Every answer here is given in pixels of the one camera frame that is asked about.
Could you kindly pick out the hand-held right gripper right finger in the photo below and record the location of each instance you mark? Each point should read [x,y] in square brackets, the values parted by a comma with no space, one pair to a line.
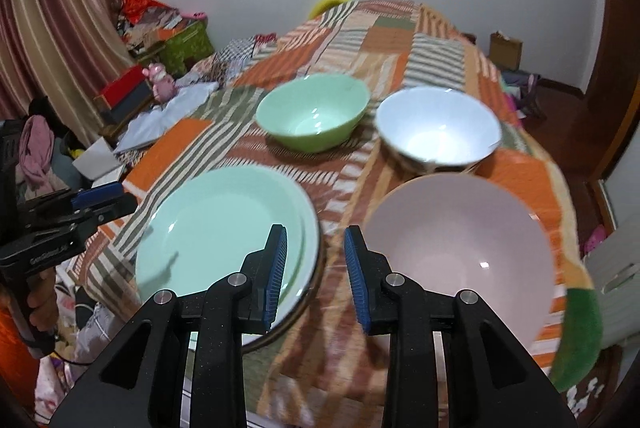
[356,278]

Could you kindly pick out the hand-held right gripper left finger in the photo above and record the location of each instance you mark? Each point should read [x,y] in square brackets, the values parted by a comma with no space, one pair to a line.
[276,278]

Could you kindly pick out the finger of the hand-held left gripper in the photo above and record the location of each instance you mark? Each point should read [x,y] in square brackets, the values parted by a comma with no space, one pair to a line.
[115,206]
[100,194]

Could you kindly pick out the purple plate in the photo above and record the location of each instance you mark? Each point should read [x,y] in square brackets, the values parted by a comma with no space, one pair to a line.
[305,303]

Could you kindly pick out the green plate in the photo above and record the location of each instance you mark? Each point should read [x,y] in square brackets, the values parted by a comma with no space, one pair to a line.
[210,233]

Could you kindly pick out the pink bowl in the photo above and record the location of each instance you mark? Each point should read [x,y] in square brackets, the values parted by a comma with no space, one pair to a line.
[460,248]

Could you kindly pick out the green bowl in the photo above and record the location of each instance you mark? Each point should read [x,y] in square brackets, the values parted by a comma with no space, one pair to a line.
[310,118]

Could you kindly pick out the white bowl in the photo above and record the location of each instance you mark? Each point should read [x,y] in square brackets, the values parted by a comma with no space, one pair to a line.
[435,133]

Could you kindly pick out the person's left hand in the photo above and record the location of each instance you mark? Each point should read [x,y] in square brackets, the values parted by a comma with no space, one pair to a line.
[45,303]

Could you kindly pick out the pink cloth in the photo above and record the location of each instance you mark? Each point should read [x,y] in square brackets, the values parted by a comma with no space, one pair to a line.
[37,148]

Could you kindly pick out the grey box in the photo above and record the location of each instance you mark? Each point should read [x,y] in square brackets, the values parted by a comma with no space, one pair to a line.
[130,106]

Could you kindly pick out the light blue cloth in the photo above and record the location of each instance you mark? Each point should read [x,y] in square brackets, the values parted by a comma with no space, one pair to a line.
[165,118]

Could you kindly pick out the white printed bed sheet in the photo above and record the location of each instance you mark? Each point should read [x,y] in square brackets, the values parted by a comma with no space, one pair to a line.
[85,333]

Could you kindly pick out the red box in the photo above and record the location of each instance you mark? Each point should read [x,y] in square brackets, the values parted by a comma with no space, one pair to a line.
[122,86]

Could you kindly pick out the pink plush toy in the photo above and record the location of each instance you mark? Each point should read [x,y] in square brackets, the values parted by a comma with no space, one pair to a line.
[162,83]

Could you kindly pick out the striped brown curtain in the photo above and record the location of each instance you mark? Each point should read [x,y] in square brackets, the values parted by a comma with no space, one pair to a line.
[50,33]

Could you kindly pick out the green cardboard box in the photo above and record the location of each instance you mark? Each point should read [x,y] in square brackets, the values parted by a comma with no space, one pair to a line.
[190,46]

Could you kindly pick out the pile of cardboard clutter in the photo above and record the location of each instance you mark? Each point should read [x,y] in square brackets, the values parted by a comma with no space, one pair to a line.
[155,26]

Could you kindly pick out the red plastic bag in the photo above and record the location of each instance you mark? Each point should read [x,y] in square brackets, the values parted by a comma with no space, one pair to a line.
[137,3]

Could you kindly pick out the checkered patterned quilt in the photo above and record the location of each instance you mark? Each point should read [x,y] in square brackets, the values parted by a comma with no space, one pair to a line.
[235,53]

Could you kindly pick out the orange striped patchwork blanket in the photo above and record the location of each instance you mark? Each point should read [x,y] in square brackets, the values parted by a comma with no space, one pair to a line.
[400,48]

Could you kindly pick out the pink slipper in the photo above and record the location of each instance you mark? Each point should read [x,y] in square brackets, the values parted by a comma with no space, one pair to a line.
[595,239]

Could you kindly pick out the grey cloth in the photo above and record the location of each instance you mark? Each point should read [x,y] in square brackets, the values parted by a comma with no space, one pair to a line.
[520,83]

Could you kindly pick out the white cabinet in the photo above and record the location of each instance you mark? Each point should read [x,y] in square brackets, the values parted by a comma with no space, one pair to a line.
[615,273]

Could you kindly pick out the brown cardboard box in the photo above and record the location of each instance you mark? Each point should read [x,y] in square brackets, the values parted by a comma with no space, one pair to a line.
[505,53]

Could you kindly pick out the yellow hoop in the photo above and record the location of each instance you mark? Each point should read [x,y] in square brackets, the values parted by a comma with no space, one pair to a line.
[325,2]

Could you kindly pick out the wooden wardrobe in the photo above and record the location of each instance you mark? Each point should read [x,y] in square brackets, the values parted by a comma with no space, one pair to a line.
[620,83]

